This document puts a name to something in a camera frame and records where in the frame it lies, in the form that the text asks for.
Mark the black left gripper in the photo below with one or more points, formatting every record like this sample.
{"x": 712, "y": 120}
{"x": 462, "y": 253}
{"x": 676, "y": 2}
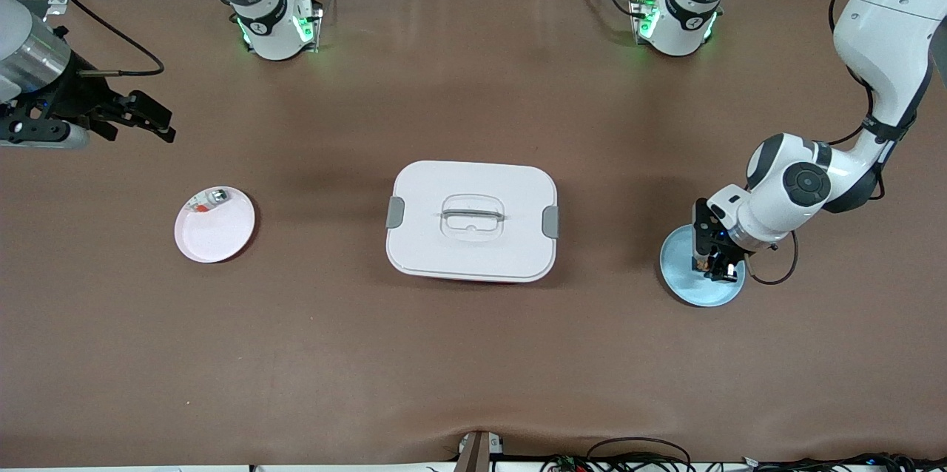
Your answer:
{"x": 723, "y": 256}

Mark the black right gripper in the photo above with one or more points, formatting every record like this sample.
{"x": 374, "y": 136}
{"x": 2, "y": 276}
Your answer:
{"x": 76, "y": 95}

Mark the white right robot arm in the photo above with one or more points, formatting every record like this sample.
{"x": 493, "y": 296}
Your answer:
{"x": 274, "y": 28}

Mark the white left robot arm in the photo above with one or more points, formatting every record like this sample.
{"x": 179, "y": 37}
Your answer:
{"x": 888, "y": 35}

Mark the grey box latch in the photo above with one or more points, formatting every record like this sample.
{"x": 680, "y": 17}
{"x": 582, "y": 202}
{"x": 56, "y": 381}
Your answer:
{"x": 551, "y": 223}
{"x": 395, "y": 212}

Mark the white lidded storage box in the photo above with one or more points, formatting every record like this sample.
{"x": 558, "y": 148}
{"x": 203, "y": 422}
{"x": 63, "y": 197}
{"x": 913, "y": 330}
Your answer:
{"x": 429, "y": 183}

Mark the light blue round plate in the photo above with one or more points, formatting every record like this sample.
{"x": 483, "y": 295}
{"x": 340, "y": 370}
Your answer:
{"x": 688, "y": 287}

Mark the pink round plate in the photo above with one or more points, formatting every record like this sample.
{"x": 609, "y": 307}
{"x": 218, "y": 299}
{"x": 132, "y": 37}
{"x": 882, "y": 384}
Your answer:
{"x": 214, "y": 243}

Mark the brown camera mount bracket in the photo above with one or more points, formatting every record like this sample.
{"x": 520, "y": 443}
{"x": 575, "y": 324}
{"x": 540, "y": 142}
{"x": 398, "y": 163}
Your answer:
{"x": 473, "y": 457}

